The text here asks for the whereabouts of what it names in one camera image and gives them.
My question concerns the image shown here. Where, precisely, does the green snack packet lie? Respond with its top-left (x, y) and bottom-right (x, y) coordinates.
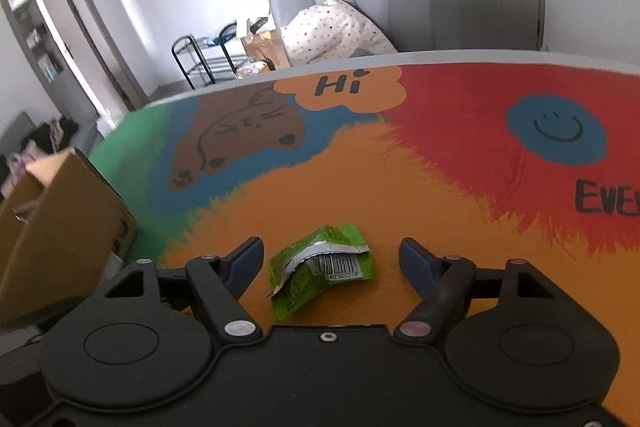
top-left (269, 223), bottom-right (374, 321)

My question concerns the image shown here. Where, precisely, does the colourful cartoon table mat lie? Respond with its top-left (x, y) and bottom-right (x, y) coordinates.
top-left (91, 63), bottom-right (639, 425)

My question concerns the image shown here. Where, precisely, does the brown cardboard box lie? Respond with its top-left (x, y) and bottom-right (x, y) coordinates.
top-left (1, 148), bottom-right (137, 323)

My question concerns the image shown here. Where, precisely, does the black clothes pile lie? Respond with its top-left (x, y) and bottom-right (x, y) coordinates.
top-left (21, 117), bottom-right (79, 155)

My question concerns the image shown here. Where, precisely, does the black shoe rack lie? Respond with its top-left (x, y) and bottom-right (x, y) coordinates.
top-left (171, 22), bottom-right (246, 90)

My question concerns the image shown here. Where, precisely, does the grey sofa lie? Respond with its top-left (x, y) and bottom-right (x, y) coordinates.
top-left (0, 110), bottom-right (101, 188)

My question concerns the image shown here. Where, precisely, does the brown paper bag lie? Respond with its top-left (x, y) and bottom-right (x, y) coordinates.
top-left (241, 17), bottom-right (291, 70)

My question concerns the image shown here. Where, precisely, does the white dotted pillow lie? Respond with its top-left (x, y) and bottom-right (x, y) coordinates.
top-left (279, 0), bottom-right (397, 66)

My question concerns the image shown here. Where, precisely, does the open doorway grey frame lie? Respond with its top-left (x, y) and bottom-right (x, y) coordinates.
top-left (1, 0), bottom-right (149, 129)

